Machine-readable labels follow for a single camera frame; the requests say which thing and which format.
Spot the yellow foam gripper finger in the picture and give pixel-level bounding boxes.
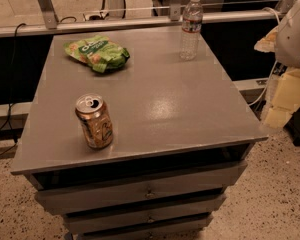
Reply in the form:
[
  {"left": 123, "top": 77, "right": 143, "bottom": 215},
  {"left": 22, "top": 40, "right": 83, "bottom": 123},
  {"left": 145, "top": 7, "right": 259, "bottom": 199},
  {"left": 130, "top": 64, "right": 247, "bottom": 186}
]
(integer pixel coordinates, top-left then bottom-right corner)
[{"left": 254, "top": 27, "right": 278, "bottom": 53}]

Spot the green rice chip bag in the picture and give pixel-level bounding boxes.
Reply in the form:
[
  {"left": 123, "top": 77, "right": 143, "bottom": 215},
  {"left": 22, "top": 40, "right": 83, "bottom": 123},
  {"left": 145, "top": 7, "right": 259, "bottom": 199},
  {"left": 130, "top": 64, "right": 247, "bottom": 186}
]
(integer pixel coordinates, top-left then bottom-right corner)
[{"left": 63, "top": 35, "right": 130, "bottom": 74}]

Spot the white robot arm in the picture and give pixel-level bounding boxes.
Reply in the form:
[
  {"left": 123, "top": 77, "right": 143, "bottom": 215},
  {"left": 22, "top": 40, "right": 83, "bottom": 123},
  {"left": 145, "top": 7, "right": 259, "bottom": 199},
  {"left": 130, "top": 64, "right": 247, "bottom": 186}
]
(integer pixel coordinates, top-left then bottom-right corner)
[{"left": 254, "top": 0, "right": 300, "bottom": 68}]

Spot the clear plastic water bottle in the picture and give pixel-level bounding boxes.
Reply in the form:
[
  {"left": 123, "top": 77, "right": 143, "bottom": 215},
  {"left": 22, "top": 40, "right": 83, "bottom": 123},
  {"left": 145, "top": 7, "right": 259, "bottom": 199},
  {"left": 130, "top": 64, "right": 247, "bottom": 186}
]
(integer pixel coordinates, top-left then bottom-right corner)
[{"left": 180, "top": 0, "right": 203, "bottom": 60}]

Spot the grey drawer cabinet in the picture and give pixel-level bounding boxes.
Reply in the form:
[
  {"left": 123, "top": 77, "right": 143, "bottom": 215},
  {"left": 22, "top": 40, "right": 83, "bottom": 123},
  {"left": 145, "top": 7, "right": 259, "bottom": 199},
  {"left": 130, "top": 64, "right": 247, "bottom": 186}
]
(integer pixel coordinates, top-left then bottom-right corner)
[{"left": 10, "top": 25, "right": 269, "bottom": 240}]

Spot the orange soda can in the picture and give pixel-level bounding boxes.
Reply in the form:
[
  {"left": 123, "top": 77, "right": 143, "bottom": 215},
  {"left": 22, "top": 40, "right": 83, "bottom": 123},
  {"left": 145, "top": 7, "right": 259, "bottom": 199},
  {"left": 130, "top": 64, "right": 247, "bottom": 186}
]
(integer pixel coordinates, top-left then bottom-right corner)
[{"left": 75, "top": 93, "right": 113, "bottom": 149}]

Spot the middle grey drawer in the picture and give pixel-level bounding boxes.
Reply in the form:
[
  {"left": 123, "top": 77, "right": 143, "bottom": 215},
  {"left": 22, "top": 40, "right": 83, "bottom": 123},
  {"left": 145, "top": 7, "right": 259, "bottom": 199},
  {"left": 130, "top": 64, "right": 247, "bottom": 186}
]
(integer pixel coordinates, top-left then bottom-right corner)
[{"left": 64, "top": 194, "right": 225, "bottom": 234}]

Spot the grey drawer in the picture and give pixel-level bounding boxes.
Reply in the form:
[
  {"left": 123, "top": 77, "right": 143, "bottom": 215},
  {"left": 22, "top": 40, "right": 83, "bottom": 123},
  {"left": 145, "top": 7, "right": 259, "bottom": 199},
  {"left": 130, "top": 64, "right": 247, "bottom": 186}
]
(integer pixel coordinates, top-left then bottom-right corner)
[
  {"left": 78, "top": 213, "right": 212, "bottom": 240},
  {"left": 64, "top": 194, "right": 225, "bottom": 234},
  {"left": 35, "top": 161, "right": 247, "bottom": 215}
]

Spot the bottom grey drawer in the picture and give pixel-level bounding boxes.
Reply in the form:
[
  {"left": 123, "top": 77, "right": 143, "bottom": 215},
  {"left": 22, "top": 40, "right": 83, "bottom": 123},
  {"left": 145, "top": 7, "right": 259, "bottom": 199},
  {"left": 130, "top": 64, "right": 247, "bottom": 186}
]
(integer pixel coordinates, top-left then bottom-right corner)
[{"left": 78, "top": 213, "right": 212, "bottom": 240}]

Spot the top grey drawer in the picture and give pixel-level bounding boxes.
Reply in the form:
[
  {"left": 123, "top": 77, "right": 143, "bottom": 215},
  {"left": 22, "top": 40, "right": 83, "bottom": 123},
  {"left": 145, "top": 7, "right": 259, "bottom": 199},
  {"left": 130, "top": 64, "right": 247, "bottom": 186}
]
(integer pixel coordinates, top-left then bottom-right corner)
[{"left": 35, "top": 161, "right": 247, "bottom": 215}]

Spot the white cable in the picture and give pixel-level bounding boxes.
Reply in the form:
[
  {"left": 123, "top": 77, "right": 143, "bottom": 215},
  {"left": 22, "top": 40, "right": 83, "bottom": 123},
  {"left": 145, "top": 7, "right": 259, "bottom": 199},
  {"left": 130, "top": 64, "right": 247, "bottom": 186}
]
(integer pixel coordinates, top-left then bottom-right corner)
[{"left": 248, "top": 6, "right": 282, "bottom": 108}]

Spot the metal railing frame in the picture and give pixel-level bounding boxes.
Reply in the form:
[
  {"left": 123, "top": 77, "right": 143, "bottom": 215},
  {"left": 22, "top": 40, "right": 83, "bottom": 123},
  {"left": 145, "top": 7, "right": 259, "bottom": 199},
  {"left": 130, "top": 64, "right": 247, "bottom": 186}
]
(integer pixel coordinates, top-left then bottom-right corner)
[{"left": 0, "top": 0, "right": 296, "bottom": 37}]

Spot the black cable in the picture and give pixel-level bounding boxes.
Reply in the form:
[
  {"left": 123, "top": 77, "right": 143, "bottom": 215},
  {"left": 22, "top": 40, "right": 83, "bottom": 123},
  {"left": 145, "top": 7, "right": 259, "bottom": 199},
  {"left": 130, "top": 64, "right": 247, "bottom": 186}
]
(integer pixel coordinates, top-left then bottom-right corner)
[{"left": 0, "top": 22, "right": 27, "bottom": 161}]

